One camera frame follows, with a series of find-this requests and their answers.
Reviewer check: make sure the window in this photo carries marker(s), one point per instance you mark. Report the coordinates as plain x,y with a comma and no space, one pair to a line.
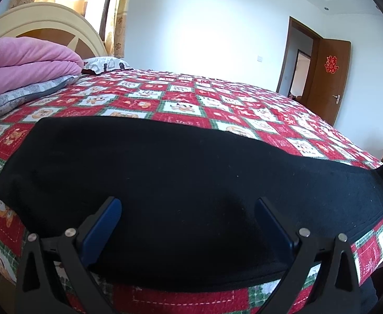
108,6

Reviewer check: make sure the narrow yellow curtain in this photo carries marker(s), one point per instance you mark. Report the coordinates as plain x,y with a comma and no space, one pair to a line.
121,16

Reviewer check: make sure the red paper door decoration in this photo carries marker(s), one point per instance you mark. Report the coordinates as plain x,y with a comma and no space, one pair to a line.
331,64

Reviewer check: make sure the cream and brown headboard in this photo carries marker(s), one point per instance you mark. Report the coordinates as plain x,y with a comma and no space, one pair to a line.
47,13

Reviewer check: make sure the grey patterned pillow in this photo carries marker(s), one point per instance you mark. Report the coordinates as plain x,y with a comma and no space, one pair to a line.
21,95

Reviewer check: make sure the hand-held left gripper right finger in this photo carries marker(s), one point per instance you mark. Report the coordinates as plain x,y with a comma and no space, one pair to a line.
276,229

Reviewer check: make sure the black pants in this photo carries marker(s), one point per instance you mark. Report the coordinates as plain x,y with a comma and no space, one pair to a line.
178,186

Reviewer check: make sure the red printed patchwork quilt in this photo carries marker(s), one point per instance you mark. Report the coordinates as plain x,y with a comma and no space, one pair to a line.
178,95

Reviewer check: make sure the folded pink blanket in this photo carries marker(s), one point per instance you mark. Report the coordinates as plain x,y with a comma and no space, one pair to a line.
24,62

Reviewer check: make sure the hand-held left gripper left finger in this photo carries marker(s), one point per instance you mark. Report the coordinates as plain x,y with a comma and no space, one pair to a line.
101,232

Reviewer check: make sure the brown door frame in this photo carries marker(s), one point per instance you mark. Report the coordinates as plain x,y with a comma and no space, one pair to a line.
284,55

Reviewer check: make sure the white patterned pillow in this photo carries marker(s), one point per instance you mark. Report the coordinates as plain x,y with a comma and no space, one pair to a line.
103,62

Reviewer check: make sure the brown wooden door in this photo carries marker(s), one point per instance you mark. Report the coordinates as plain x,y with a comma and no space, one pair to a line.
325,104

